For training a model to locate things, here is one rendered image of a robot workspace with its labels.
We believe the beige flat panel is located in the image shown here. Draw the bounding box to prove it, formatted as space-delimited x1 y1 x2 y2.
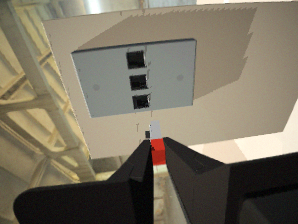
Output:
41 1 298 159

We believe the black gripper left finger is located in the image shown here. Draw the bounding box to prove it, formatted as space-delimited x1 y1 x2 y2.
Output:
12 139 154 224

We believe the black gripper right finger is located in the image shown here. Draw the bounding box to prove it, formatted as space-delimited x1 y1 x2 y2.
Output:
162 137 298 224

